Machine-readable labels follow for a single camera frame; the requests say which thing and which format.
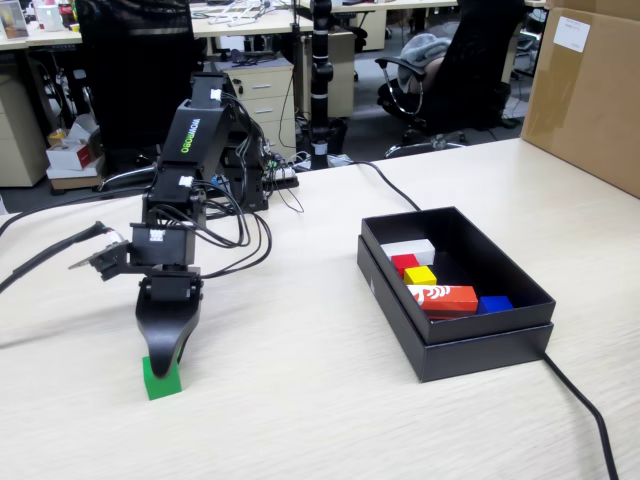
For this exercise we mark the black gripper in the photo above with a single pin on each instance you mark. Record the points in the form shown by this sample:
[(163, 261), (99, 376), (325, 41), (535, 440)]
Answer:
[(172, 285)]

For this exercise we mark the green wooden cube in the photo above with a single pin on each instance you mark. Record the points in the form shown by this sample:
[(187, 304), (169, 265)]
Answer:
[(162, 389)]

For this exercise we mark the red wooden cube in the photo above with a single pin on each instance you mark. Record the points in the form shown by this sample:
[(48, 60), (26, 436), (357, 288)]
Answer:
[(404, 262)]

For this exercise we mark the yellow wooden cube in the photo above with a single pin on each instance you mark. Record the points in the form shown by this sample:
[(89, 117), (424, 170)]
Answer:
[(420, 276)]

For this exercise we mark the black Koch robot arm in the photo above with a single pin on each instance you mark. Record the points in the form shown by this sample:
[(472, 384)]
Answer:
[(192, 135)]

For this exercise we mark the open white cardboard box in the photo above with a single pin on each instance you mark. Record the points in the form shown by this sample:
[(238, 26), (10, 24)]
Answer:
[(82, 131)]

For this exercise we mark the black open box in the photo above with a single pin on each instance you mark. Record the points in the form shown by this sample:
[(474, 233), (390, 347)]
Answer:
[(480, 360)]

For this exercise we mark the black cardboard box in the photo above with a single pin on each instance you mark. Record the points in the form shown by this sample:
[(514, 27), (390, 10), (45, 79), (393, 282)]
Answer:
[(500, 325)]

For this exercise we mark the large brown cardboard box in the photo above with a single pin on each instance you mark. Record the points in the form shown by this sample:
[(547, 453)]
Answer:
[(590, 110)]

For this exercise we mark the white and red carton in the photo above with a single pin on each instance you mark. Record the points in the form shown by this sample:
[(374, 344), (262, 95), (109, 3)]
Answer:
[(70, 156)]

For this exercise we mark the beige filing cabinet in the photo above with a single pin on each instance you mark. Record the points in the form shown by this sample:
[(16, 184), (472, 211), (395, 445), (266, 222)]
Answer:
[(20, 140)]

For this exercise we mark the white rectangular block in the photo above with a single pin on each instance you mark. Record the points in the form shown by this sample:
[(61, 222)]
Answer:
[(415, 248)]

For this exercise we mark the black high-back office chair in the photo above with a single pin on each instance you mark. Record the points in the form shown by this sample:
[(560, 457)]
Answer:
[(130, 75)]

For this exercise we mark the orange carton with white print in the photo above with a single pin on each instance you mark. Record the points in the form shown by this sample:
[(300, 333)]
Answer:
[(450, 300)]

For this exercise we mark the black vertical pole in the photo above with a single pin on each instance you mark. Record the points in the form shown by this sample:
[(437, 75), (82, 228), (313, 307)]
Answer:
[(320, 75)]

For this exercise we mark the blue wooden cube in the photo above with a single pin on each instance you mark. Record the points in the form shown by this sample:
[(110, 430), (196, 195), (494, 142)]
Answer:
[(495, 303)]

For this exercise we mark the light wood office desk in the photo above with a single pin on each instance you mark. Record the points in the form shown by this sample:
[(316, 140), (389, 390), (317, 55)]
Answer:
[(50, 37)]

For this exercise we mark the white laptop stand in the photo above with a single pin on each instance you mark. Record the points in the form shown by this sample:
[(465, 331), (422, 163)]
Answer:
[(235, 17)]

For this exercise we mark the cola bottle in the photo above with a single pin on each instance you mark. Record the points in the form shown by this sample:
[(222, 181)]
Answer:
[(67, 12)]

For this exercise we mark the grey cloth bundle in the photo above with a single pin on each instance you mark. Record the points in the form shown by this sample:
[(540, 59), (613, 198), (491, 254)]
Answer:
[(422, 47)]

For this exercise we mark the black mesh office chair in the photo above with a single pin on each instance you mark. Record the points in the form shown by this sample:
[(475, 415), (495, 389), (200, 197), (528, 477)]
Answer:
[(475, 75)]

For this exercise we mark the white paper label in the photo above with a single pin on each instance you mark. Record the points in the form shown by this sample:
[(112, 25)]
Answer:
[(572, 32)]

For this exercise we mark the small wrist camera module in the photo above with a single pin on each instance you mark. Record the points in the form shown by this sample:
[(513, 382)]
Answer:
[(107, 260)]

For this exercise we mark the small picture frame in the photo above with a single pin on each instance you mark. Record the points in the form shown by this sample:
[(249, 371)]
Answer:
[(14, 20)]

